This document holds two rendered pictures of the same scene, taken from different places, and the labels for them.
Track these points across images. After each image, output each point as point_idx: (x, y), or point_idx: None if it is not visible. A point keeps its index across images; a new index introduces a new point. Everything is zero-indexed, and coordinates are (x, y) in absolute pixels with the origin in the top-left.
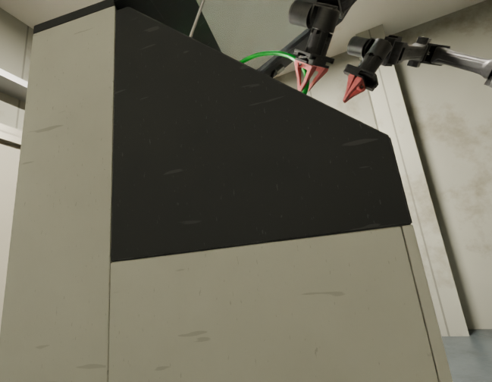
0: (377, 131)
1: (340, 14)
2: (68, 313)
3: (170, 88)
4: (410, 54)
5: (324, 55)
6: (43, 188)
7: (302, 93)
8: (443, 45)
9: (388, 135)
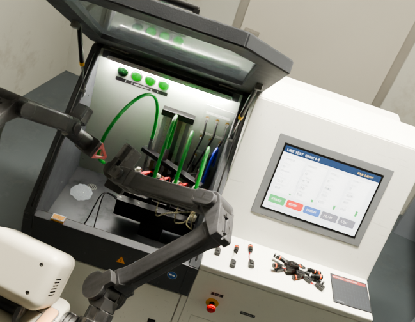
0: (25, 206)
1: (66, 135)
2: None
3: None
4: (149, 197)
5: (82, 149)
6: None
7: (42, 167)
8: (207, 226)
9: (24, 211)
